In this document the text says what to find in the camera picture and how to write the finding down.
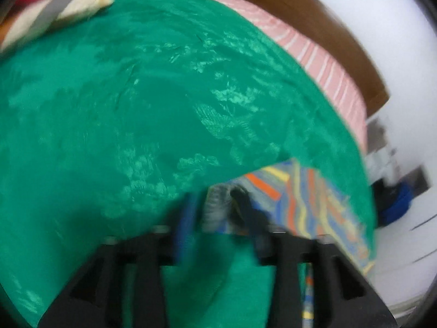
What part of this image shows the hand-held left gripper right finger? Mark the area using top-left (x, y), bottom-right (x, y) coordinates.
top-left (231, 189), bottom-right (398, 328)

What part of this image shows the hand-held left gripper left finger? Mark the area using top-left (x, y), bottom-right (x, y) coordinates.
top-left (39, 193), bottom-right (201, 328)

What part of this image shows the striped knitted sweater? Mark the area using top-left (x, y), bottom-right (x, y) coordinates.
top-left (201, 159), bottom-right (375, 328)

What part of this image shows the green patterned blanket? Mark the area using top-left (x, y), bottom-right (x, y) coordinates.
top-left (0, 0), bottom-right (378, 328)

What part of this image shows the blue garment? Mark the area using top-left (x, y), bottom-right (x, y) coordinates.
top-left (372, 181), bottom-right (414, 228)

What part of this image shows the pink striped bed sheet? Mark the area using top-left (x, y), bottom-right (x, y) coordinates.
top-left (201, 0), bottom-right (369, 154)

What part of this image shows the brown wooden headboard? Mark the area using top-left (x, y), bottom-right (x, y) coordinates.
top-left (234, 0), bottom-right (390, 115)

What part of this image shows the red and cream folded cloth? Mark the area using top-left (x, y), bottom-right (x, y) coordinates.
top-left (0, 0), bottom-right (115, 52)

